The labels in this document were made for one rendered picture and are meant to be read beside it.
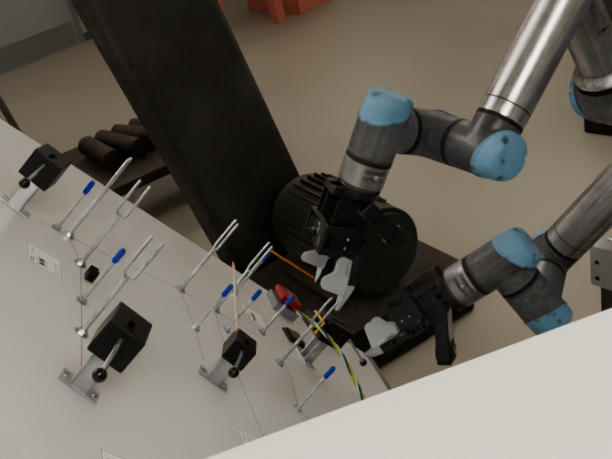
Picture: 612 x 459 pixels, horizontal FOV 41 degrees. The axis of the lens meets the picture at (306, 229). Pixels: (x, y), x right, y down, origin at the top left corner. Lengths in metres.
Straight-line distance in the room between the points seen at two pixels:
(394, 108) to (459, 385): 1.03
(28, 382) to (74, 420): 0.06
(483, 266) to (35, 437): 0.84
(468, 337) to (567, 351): 2.99
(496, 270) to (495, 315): 1.93
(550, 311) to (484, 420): 1.21
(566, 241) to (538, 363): 1.26
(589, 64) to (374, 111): 0.51
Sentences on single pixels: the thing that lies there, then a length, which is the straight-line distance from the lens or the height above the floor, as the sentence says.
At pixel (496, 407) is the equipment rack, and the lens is 0.22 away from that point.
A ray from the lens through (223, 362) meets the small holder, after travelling 1.09.
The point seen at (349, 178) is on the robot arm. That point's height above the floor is 1.43.
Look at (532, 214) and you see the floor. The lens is 3.94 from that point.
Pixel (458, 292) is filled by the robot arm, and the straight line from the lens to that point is 1.40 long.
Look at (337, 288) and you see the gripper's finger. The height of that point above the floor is 1.26.
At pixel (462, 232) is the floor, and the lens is 3.85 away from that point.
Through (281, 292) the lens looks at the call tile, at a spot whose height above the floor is 1.14.
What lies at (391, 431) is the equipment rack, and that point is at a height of 1.85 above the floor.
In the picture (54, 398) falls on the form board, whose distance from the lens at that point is 0.84.
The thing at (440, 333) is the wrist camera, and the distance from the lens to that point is 1.45.
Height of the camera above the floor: 2.00
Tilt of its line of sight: 29 degrees down
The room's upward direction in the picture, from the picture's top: 13 degrees counter-clockwise
